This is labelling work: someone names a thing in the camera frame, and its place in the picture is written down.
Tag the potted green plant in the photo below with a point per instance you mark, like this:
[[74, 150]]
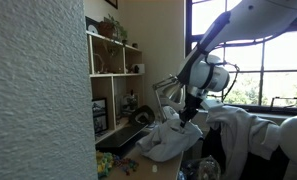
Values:
[[112, 28]]

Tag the small dark figurine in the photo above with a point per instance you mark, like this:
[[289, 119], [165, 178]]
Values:
[[136, 69]]

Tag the dark wall picture frame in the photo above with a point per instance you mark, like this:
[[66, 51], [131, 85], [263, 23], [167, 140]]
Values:
[[112, 3]]

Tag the crinkled clear plastic bag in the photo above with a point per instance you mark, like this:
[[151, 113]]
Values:
[[201, 168]]

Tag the small white box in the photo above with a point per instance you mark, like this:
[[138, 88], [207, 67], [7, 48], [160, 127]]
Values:
[[140, 68]]

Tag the grey piece of clothing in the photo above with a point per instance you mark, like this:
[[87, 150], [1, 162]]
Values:
[[168, 140]]

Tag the wooden shelf unit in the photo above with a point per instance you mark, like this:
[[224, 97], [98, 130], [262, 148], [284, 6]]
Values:
[[112, 80]]

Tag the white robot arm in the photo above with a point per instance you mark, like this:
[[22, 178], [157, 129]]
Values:
[[254, 20]]

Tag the dark microscope figure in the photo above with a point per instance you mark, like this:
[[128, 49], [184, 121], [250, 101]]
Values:
[[130, 101]]

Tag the dark framed disc picture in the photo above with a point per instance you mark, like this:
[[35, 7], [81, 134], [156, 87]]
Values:
[[91, 25]]

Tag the black laptop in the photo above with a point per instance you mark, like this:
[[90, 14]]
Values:
[[121, 136]]

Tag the white curved ornament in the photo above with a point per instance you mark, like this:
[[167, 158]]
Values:
[[99, 63]]

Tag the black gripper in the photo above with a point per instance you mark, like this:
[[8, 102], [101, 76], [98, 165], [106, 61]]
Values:
[[192, 105]]

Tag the silver desk lamp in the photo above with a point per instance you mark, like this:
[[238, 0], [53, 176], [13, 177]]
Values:
[[171, 91]]

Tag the black headphones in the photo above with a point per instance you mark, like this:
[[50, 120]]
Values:
[[142, 115]]

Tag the yellow green toy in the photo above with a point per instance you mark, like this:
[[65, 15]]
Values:
[[104, 165]]

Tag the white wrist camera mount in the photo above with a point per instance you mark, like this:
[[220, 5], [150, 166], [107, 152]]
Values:
[[212, 102]]

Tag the small dark pot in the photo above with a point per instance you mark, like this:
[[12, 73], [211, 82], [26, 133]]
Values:
[[134, 45]]

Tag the colourful bead cluster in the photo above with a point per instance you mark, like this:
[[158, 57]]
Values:
[[126, 165]]

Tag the black framed photo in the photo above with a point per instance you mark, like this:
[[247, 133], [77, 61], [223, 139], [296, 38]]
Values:
[[100, 116]]

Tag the light grey hoodie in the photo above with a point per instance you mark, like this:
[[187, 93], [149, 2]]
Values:
[[241, 133]]

